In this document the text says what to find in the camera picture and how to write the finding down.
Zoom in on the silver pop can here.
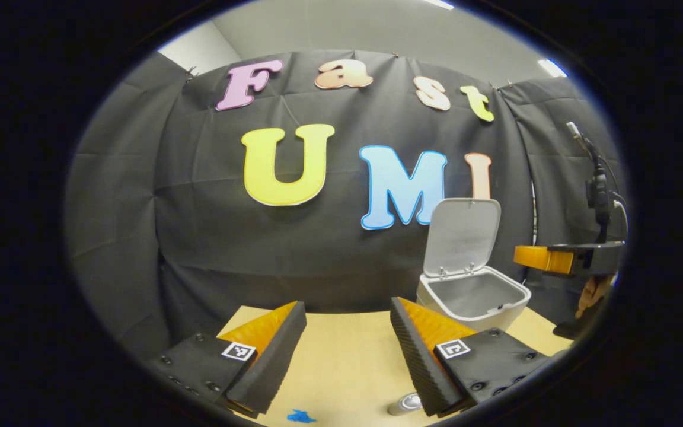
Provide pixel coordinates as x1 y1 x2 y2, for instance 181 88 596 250
387 392 424 416

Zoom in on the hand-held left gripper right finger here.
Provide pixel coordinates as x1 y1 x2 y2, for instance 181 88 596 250
390 297 556 418

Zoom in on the white desktop garbage bin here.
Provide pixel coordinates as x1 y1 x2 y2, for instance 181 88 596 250
417 198 532 333

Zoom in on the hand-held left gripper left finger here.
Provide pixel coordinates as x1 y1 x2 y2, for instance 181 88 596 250
146 301 308 419

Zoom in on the wooden desktop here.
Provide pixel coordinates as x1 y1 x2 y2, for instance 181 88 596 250
217 305 573 427

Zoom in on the black camera on stand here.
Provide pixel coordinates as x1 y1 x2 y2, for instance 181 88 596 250
566 121 630 245

